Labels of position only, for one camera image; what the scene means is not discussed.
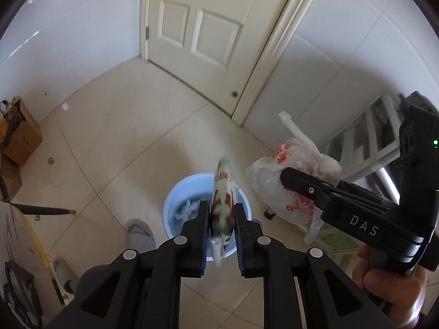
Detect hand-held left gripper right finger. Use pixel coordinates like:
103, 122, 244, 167
234, 203, 395, 329

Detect orange round table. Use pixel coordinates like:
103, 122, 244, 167
0, 175, 77, 307

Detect small brown cardboard box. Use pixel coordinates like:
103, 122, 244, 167
0, 154, 23, 201

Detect cream panel door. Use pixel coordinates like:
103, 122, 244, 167
140, 0, 328, 127

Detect black metal frame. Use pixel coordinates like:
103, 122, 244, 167
3, 260, 43, 328

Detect white tissue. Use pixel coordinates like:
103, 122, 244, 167
174, 199, 201, 222

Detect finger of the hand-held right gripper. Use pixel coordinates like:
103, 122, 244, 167
279, 167, 400, 212

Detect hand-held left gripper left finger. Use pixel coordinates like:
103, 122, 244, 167
44, 200, 210, 329

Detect person's right hand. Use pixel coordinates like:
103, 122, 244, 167
353, 247, 427, 328

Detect white red-printed plastic bag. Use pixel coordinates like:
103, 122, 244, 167
244, 111, 342, 244

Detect grey slipper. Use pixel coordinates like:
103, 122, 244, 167
53, 258, 79, 295
127, 219, 156, 251

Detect green and red snack packet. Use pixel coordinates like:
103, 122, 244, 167
209, 158, 235, 268

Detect light blue plastic bin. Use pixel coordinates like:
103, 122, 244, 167
163, 174, 252, 260

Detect large brown cardboard box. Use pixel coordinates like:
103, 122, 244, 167
2, 98, 43, 168

